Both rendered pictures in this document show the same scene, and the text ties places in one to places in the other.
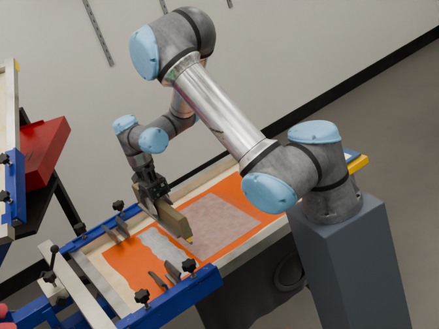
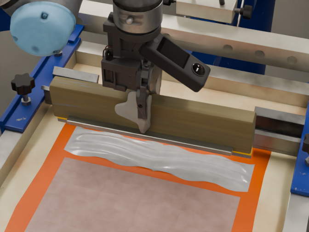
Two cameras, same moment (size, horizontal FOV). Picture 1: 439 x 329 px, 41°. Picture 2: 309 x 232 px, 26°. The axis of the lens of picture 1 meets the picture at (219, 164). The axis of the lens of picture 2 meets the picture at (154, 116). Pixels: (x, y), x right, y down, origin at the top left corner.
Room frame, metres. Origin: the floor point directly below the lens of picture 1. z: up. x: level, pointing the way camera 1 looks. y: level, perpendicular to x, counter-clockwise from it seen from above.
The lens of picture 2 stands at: (2.23, -0.40, 1.89)
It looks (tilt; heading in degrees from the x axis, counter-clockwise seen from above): 44 degrees down; 130
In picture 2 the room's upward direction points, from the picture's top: straight up
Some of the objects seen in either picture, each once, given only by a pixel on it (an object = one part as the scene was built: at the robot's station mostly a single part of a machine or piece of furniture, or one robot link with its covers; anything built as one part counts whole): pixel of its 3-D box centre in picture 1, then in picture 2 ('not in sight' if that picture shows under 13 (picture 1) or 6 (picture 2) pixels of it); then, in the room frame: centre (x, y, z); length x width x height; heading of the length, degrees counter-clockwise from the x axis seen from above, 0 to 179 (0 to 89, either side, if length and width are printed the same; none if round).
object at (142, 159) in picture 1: (140, 156); (137, 11); (1.68, 0.22, 1.31); 0.08 x 0.08 x 0.05
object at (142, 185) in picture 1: (149, 179); (134, 52); (1.67, 0.22, 1.23); 0.09 x 0.08 x 0.12; 23
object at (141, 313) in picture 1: (174, 299); (44, 87); (1.39, 0.26, 0.98); 0.30 x 0.05 x 0.07; 113
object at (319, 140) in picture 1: (315, 151); not in sight; (1.23, -0.22, 1.37); 0.13 x 0.12 x 0.14; 123
